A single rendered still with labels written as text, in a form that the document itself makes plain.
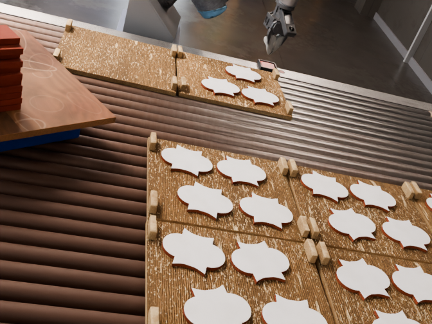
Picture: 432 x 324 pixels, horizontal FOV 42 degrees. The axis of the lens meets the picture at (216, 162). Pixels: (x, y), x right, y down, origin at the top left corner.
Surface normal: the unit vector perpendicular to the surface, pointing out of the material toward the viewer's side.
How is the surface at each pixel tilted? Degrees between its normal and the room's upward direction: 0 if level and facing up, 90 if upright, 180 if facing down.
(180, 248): 0
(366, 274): 0
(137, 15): 90
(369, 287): 0
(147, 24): 90
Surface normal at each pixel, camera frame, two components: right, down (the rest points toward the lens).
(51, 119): 0.28, -0.80
